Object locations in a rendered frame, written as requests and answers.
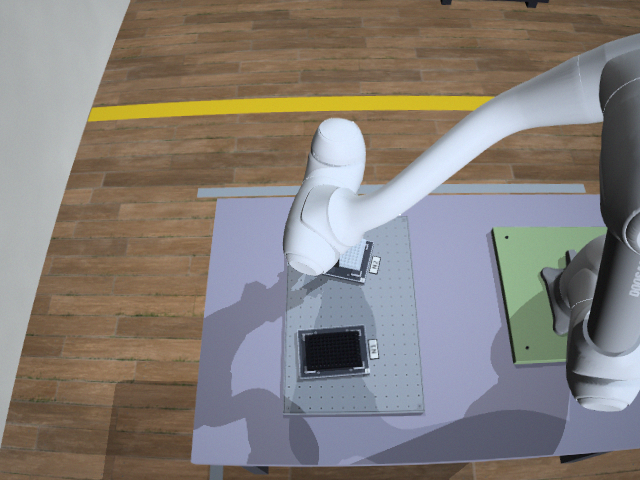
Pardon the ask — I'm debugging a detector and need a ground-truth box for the grey rectangular frame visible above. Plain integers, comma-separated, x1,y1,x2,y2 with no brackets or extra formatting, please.
297,324,370,380

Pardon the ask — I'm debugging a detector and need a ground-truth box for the black rectangular frame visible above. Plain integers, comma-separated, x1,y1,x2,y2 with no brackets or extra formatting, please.
320,240,374,284

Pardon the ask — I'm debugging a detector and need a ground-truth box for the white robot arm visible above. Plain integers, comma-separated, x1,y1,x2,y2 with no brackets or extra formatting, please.
283,33,640,411

